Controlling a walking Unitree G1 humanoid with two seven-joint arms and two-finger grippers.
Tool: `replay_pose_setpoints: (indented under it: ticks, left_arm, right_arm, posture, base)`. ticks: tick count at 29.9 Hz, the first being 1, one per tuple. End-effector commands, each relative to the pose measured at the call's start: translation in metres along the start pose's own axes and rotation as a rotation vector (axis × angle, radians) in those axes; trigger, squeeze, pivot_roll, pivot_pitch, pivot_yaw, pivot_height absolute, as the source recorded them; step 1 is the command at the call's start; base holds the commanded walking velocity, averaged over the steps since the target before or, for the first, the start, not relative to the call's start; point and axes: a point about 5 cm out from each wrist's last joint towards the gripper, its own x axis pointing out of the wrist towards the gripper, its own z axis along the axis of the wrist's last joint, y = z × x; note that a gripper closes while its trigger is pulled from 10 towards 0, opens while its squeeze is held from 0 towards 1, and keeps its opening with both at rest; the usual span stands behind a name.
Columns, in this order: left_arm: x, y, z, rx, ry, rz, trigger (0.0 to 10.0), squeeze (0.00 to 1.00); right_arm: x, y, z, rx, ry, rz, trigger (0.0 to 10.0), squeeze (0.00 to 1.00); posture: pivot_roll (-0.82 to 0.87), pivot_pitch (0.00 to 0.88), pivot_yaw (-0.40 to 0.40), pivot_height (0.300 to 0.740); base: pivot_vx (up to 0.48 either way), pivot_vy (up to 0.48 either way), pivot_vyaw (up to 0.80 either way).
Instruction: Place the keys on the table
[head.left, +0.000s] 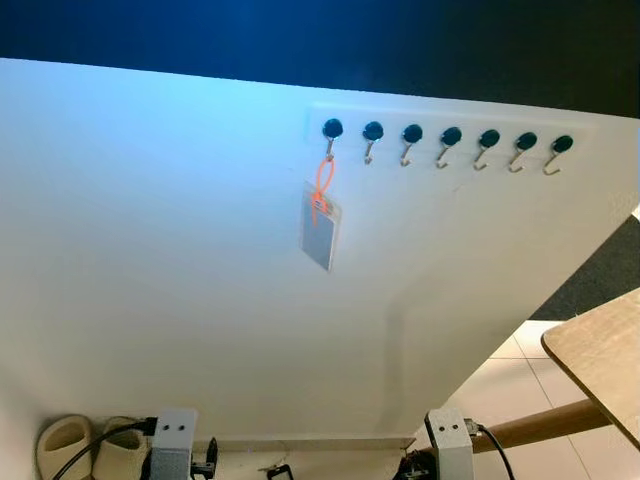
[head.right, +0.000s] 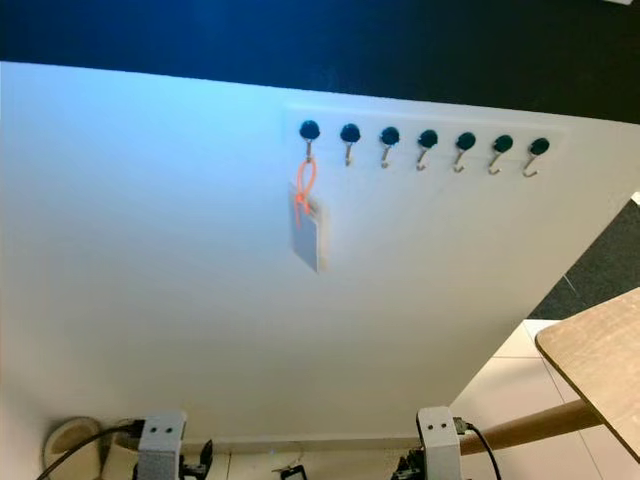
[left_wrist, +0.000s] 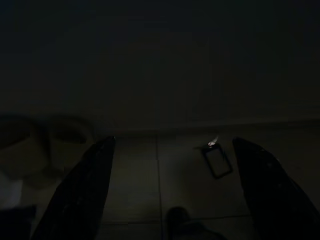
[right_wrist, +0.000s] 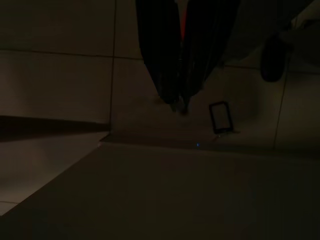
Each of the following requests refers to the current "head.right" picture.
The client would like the white partition board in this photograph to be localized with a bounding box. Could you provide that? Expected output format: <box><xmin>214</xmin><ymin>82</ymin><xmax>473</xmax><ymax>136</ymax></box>
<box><xmin>0</xmin><ymin>61</ymin><xmax>640</xmax><ymax>453</ymax></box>

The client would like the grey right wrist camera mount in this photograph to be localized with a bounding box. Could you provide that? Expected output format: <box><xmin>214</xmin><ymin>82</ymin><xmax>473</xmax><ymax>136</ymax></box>
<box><xmin>417</xmin><ymin>405</ymin><xmax>463</xmax><ymax>480</ymax></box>

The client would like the light wooden table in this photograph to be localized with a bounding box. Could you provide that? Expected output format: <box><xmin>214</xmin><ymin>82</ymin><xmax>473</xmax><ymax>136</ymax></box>
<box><xmin>535</xmin><ymin>287</ymin><xmax>640</xmax><ymax>463</ymax></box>

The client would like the clear hook rail strip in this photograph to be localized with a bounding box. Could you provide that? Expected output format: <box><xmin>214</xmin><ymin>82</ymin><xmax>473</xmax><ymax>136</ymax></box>
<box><xmin>285</xmin><ymin>105</ymin><xmax>569</xmax><ymax>173</ymax></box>

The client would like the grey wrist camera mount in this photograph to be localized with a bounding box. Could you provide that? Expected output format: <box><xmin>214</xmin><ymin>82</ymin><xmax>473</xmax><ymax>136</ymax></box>
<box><xmin>136</xmin><ymin>410</ymin><xmax>188</xmax><ymax>480</ymax></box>
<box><xmin>417</xmin><ymin>405</ymin><xmax>463</xmax><ymax>480</ymax></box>

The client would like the black round wall hook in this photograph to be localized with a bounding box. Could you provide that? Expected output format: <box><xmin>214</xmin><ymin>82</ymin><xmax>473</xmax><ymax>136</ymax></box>
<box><xmin>339</xmin><ymin>123</ymin><xmax>362</xmax><ymax>167</ymax></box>
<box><xmin>522</xmin><ymin>137</ymin><xmax>552</xmax><ymax>179</ymax></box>
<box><xmin>299</xmin><ymin>119</ymin><xmax>322</xmax><ymax>162</ymax></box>
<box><xmin>414</xmin><ymin>129</ymin><xmax>440</xmax><ymax>173</ymax></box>
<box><xmin>487</xmin><ymin>135</ymin><xmax>515</xmax><ymax>177</ymax></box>
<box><xmin>450</xmin><ymin>132</ymin><xmax>477</xmax><ymax>175</ymax></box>
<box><xmin>378</xmin><ymin>126</ymin><xmax>402</xmax><ymax>169</ymax></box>

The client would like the dark grey carpet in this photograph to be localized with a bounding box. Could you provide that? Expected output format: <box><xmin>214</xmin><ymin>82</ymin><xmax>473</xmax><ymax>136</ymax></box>
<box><xmin>527</xmin><ymin>199</ymin><xmax>640</xmax><ymax>321</ymax></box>

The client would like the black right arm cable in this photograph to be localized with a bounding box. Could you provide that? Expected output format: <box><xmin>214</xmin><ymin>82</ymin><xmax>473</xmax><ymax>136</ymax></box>
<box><xmin>456</xmin><ymin>417</ymin><xmax>504</xmax><ymax>480</ymax></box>

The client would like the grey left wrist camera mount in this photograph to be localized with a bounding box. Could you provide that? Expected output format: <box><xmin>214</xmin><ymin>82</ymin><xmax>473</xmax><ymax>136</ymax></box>
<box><xmin>136</xmin><ymin>410</ymin><xmax>188</xmax><ymax>480</ymax></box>

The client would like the beige foam slipper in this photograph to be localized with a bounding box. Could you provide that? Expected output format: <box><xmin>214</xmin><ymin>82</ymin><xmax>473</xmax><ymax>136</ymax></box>
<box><xmin>98</xmin><ymin>419</ymin><xmax>143</xmax><ymax>475</ymax></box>
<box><xmin>43</xmin><ymin>417</ymin><xmax>103</xmax><ymax>480</ymax></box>

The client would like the key card with orange loop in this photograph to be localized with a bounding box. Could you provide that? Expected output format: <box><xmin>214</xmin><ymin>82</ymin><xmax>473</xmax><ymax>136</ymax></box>
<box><xmin>290</xmin><ymin>156</ymin><xmax>324</xmax><ymax>273</ymax></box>

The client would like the round wooden table leg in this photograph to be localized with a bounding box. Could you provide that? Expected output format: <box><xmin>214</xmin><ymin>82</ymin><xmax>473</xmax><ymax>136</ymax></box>
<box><xmin>460</xmin><ymin>399</ymin><xmax>607</xmax><ymax>457</ymax></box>

